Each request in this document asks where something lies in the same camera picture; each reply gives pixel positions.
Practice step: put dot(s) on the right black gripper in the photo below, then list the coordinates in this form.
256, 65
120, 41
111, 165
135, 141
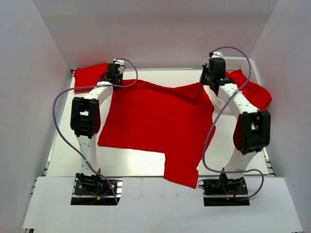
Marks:
203, 81

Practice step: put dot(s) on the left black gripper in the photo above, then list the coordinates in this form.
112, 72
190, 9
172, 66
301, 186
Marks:
120, 76

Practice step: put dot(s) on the red t shirt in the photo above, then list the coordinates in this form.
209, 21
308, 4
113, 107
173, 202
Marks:
175, 121
89, 76

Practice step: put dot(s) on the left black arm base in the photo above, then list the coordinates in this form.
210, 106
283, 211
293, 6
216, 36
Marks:
94, 190

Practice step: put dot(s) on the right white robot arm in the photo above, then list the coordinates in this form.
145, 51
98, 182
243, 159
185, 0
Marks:
252, 131

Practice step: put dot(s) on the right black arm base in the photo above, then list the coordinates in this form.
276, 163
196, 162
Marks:
222, 192

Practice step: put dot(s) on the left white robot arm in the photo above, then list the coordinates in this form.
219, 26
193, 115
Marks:
85, 115

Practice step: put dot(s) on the red t shirts in basket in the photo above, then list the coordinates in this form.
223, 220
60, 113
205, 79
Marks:
256, 94

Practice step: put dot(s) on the white plastic basket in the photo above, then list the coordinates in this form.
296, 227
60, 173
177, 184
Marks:
236, 63

